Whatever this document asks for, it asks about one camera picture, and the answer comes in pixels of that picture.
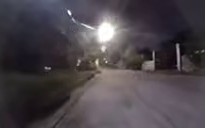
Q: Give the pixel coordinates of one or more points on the vehicle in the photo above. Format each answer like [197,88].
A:
[86,65]

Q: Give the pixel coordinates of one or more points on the bright street lamp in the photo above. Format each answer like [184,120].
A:
[105,32]

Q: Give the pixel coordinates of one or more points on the grey asphalt road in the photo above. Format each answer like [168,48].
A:
[133,100]

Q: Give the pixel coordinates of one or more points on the dark trees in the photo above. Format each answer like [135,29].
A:
[26,46]

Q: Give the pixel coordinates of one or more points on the pale low wall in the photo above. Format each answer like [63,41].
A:
[148,65]

